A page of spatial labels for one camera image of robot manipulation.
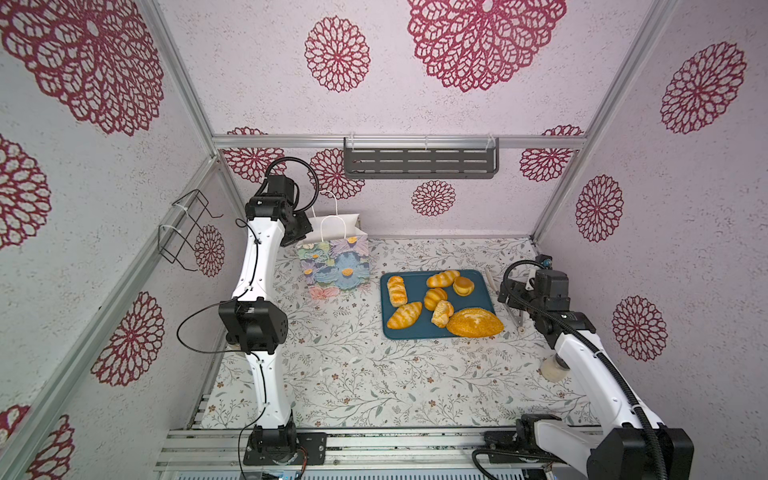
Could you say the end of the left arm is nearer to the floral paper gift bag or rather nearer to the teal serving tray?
the floral paper gift bag

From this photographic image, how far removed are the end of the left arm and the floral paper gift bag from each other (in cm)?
2

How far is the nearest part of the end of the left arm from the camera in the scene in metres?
0.62

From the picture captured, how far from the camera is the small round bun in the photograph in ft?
3.26

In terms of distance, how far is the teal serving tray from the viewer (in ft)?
3.11
